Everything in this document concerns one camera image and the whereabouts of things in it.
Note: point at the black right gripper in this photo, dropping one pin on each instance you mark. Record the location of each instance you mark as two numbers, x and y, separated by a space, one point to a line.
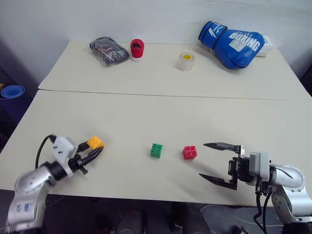
241 169

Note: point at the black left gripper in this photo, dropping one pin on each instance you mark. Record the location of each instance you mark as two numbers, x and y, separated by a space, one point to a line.
77 162

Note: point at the yellow toy brick cube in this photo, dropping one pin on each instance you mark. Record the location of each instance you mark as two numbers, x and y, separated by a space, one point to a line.
95 142

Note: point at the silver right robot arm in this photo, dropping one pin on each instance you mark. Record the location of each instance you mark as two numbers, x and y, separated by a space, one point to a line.
287 180

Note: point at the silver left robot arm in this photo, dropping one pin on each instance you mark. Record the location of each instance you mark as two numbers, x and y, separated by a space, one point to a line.
26 185

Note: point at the red toy brick cube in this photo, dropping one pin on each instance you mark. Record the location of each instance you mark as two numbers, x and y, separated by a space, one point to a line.
190 152

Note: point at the green toy brick cube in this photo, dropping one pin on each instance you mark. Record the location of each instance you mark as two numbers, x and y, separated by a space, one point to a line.
156 150

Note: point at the rolled blue foam mat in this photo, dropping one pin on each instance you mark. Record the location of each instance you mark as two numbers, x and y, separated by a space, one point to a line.
12 92

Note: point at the black item in plastic bag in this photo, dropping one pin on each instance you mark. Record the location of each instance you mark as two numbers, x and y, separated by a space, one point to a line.
109 52

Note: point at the clear tape roll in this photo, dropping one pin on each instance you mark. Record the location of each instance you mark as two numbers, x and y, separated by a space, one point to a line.
185 64

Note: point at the small red shoe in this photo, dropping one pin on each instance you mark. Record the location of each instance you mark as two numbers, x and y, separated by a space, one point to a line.
137 50

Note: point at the blue boxing glove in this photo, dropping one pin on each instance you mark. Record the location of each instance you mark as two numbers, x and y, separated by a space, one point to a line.
234 51

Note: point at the white box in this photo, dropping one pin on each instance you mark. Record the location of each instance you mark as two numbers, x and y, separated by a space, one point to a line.
268 47

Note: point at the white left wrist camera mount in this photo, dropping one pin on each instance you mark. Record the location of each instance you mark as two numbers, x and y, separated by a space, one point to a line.
62 148

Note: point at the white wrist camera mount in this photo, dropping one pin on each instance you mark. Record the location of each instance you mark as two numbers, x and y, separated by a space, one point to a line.
259 165
62 148

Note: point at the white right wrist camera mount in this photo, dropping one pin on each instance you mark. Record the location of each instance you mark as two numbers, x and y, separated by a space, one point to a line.
259 165

